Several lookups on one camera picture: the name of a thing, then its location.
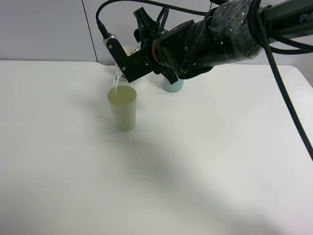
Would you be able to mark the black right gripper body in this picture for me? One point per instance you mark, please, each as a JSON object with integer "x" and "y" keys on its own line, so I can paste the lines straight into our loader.
{"x": 171, "y": 53}

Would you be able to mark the teal plastic cup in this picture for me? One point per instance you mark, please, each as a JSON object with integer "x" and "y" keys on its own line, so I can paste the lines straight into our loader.
{"x": 173, "y": 88}

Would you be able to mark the clear water bottle green label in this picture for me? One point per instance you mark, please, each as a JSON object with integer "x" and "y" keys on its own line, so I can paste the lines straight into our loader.
{"x": 117, "y": 72}

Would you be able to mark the light green plastic cup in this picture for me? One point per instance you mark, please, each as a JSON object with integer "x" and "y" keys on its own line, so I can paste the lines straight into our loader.
{"x": 122, "y": 101}

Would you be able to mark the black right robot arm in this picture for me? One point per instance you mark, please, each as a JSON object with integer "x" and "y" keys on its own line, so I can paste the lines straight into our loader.
{"x": 234, "y": 31}

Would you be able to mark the blue white paper cup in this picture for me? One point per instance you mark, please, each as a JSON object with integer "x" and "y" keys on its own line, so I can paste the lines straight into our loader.
{"x": 129, "y": 51}

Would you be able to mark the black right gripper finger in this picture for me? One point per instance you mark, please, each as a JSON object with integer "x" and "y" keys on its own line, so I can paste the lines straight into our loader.
{"x": 146, "y": 26}

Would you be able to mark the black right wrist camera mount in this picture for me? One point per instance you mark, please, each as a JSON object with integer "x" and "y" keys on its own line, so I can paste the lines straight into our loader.
{"x": 127, "y": 63}

